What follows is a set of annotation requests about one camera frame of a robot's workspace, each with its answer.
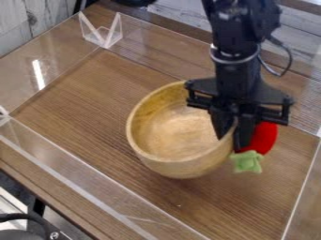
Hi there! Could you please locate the black cable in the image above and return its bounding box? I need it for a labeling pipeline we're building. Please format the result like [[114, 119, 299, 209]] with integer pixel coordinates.
[[0, 213, 48, 240]]

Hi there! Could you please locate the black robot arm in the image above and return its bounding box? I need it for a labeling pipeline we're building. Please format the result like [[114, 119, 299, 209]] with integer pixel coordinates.
[[185, 0, 293, 151]]

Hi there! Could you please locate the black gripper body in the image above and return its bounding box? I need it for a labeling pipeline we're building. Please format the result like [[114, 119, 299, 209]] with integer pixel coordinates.
[[185, 56, 293, 126]]

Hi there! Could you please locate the clear acrylic tray wall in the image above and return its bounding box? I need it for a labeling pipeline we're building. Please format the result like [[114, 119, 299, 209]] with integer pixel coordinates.
[[0, 106, 210, 240]]

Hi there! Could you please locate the black table leg bracket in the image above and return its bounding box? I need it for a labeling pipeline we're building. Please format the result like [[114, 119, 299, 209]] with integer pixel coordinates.
[[26, 197, 82, 240]]

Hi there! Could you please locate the red plush tomato green stem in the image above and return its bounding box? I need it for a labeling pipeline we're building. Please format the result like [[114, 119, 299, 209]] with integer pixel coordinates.
[[230, 122, 279, 173]]

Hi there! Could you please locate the wooden bowl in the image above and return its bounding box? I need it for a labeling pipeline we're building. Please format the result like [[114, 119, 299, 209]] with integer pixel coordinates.
[[126, 82, 233, 179]]

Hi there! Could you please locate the clear acrylic corner bracket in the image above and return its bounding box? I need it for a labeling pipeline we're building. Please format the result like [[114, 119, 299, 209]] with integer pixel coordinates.
[[78, 12, 123, 49]]

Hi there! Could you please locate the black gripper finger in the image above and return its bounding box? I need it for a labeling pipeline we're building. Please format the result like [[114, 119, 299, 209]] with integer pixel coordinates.
[[233, 113, 256, 151], [210, 106, 234, 139]]

